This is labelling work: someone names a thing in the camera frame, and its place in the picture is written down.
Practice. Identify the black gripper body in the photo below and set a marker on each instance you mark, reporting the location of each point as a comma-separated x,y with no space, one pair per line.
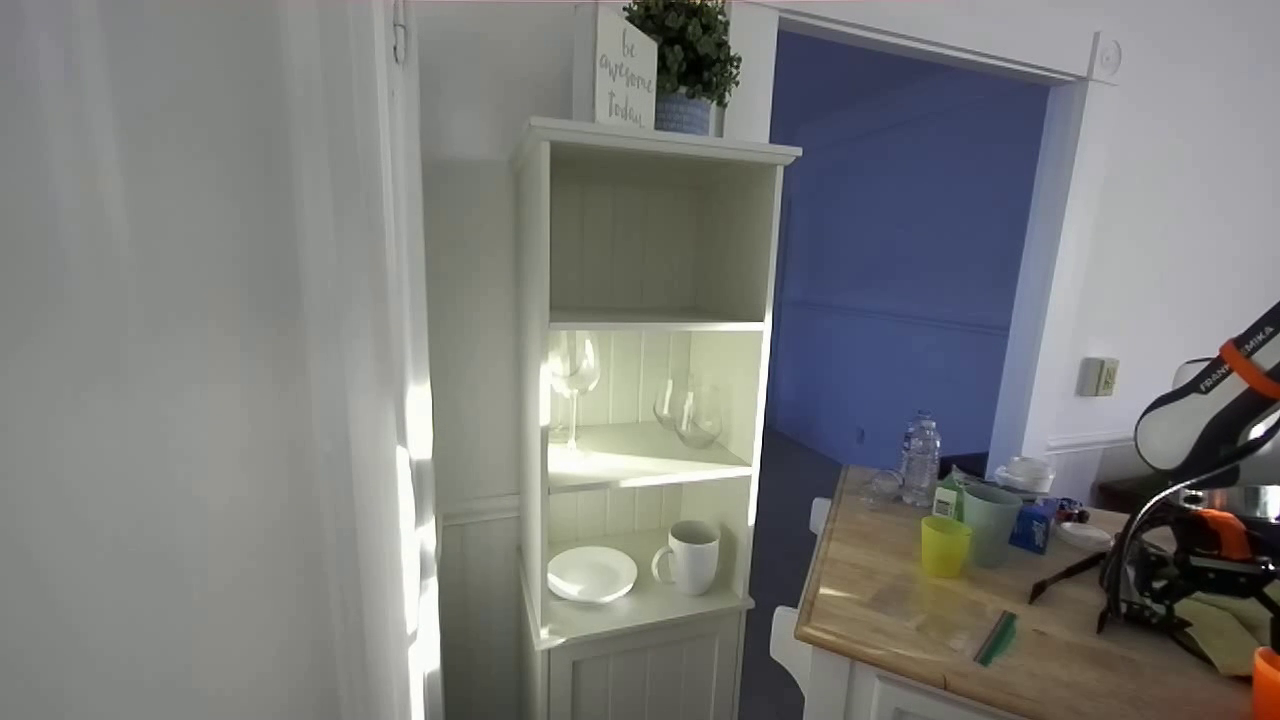
1203,571

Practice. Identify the orange plastic cup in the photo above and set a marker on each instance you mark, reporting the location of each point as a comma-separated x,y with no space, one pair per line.
1268,683

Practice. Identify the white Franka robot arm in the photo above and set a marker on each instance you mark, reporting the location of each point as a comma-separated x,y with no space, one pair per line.
1205,415

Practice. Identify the grey-green cup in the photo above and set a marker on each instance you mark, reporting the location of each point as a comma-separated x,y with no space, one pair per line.
993,512

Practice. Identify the yellow-green plastic cup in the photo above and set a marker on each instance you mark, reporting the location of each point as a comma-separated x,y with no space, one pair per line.
947,549

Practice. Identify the white shelf cabinet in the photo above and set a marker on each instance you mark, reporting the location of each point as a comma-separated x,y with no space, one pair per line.
642,640

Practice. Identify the green cloth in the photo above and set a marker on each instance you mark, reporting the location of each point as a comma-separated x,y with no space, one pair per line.
1234,637

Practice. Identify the black tongs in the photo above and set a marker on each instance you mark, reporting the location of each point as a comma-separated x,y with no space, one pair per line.
1066,574

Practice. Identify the blue packet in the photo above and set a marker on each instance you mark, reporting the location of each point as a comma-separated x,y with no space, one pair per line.
1029,525

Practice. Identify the white crumpled bag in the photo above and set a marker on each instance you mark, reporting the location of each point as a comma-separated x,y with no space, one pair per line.
1025,468

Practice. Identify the green comb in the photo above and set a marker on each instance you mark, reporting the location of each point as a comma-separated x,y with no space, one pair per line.
993,637

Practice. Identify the small green carton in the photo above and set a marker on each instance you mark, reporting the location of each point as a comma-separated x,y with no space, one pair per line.
948,500

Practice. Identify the clear water bottle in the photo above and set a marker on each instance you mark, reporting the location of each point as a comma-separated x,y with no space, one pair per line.
916,461

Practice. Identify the white mug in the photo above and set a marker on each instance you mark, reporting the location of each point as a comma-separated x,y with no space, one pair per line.
689,558

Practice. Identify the clear wine glass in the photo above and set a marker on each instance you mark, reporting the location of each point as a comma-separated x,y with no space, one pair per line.
696,422
570,372

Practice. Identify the white plate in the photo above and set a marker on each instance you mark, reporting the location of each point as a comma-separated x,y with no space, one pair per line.
592,574

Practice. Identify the green potted plant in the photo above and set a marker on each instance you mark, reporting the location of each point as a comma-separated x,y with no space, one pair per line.
685,46

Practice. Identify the white lettered sign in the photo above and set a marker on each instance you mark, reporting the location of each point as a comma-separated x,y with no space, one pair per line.
626,75

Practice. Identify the metal door hinge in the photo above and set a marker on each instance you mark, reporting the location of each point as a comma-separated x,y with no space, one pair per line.
397,33

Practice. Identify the white panelled door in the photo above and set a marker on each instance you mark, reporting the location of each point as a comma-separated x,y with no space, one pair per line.
203,401

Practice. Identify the light switch plate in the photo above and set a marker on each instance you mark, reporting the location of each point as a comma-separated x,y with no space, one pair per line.
1096,376

